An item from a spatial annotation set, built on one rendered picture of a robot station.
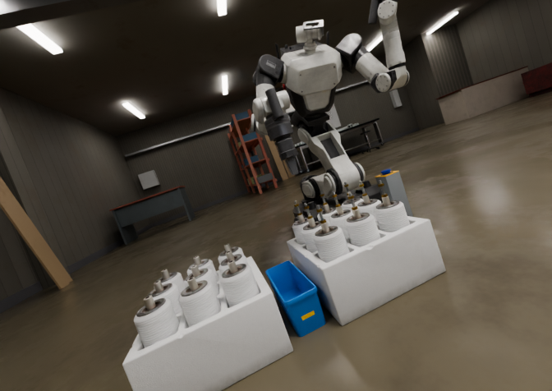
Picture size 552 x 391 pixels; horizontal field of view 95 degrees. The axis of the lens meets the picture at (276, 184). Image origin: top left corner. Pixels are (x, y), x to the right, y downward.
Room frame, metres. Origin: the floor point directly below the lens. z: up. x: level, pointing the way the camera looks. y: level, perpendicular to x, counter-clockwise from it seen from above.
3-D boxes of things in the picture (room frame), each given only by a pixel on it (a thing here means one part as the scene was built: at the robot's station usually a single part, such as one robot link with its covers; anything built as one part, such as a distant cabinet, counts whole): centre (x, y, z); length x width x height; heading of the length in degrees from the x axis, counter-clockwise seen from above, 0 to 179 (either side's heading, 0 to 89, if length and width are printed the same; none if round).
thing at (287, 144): (0.91, -0.08, 0.57); 0.13 x 0.10 x 0.12; 2
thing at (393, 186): (1.07, -0.46, 0.16); 0.07 x 0.07 x 0.31; 12
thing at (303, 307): (0.86, 0.07, 0.06); 0.30 x 0.11 x 0.12; 13
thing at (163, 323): (0.67, 0.43, 0.16); 0.10 x 0.10 x 0.18
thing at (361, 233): (0.82, -0.22, 0.16); 0.10 x 0.10 x 0.18
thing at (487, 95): (7.34, -6.55, 0.41); 2.42 x 0.78 x 0.83; 100
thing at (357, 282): (0.93, -0.19, 0.09); 0.39 x 0.39 x 0.18; 12
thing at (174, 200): (5.96, 2.88, 0.41); 1.51 x 0.78 x 0.82; 100
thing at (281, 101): (0.89, -0.09, 0.69); 0.11 x 0.11 x 0.11; 9
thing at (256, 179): (7.43, 0.45, 1.07); 2.32 x 0.65 x 2.14; 10
